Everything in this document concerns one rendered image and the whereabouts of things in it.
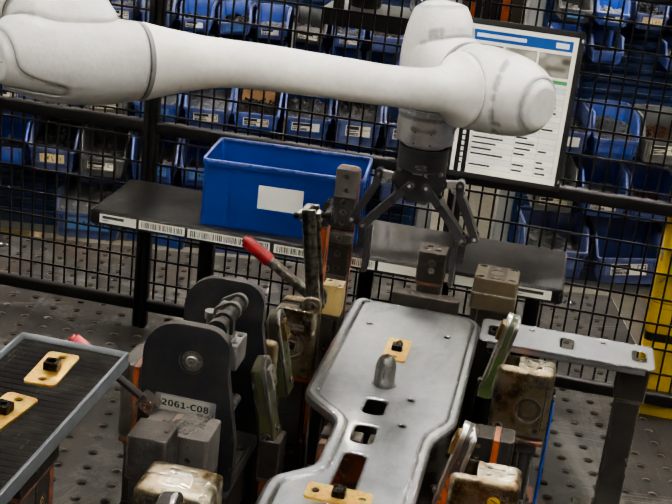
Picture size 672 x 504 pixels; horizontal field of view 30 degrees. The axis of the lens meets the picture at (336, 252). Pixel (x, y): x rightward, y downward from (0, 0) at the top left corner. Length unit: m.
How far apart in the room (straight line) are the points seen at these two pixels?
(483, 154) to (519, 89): 0.79
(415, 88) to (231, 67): 0.24
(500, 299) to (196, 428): 0.81
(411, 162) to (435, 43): 0.19
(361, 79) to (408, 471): 0.51
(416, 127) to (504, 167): 0.63
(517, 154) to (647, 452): 0.62
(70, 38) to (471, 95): 0.52
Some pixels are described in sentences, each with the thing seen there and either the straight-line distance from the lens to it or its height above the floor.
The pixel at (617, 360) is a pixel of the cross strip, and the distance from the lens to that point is 2.11.
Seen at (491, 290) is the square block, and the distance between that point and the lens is 2.20.
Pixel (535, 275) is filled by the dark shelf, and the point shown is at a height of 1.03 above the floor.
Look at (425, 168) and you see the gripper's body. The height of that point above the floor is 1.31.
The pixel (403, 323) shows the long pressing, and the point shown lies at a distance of 2.11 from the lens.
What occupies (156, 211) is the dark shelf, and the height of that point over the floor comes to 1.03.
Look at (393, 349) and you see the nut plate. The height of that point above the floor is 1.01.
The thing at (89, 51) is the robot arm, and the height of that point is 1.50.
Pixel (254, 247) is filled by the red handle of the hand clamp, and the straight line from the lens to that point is 1.98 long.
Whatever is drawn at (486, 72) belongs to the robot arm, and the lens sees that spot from 1.68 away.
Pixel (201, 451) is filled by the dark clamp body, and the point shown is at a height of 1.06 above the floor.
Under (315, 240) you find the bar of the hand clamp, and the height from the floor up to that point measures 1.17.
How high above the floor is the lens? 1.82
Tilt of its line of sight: 20 degrees down
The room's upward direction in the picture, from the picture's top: 7 degrees clockwise
